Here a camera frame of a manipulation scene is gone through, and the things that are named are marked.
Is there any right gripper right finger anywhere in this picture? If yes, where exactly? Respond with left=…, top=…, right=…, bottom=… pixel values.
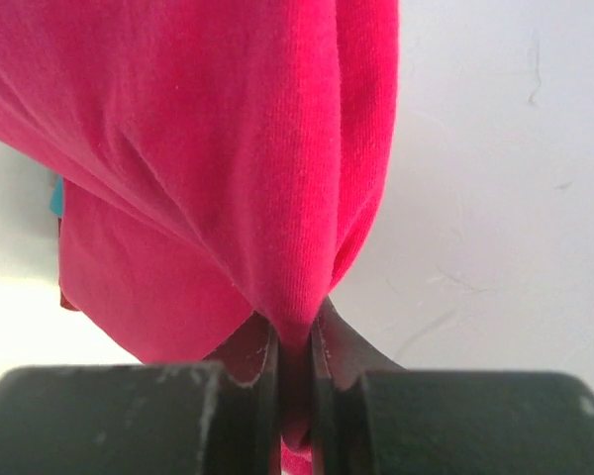
left=311, top=302, right=594, bottom=475

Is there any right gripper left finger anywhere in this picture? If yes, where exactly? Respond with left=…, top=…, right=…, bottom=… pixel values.
left=0, top=316, right=280, bottom=474

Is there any magenta t shirt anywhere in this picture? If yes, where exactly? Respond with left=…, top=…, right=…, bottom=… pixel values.
left=0, top=1, right=399, bottom=474

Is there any folded red t shirt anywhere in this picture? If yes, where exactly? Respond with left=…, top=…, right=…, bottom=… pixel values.
left=57, top=218, right=79, bottom=312

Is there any folded teal t shirt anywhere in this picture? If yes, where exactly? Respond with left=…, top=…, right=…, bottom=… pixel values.
left=49, top=176, right=64, bottom=219

